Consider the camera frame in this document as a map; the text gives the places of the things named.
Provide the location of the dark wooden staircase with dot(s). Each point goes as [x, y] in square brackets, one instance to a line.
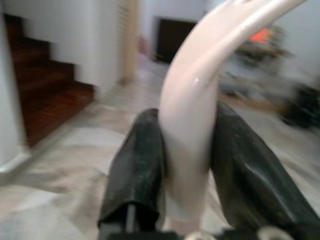
[50, 95]

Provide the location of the black bag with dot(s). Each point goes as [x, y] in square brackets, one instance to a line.
[305, 107]

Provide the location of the beige louvred door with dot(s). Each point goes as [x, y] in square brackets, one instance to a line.
[125, 37]

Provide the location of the orange item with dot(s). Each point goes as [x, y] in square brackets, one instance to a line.
[260, 37]

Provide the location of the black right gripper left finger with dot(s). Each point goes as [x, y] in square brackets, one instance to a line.
[135, 170]

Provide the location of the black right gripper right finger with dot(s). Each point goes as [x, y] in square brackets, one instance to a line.
[245, 175]

